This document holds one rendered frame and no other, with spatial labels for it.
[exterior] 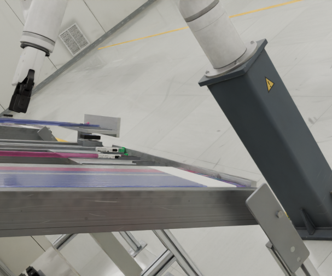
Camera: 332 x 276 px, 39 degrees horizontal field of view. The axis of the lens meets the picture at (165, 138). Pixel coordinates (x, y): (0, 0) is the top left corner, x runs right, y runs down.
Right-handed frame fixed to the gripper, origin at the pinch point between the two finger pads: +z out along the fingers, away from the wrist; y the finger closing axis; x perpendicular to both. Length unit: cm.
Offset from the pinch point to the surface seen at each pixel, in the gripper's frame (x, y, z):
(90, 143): 23.5, -9.3, 3.5
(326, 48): 181, -104, -95
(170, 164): 32.0, 26.9, 3.3
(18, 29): 60, -751, -163
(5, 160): 2.0, -8.3, 13.9
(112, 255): 52, -37, 40
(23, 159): 6.5, -8.6, 12.6
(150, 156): 31.4, 16.2, 2.7
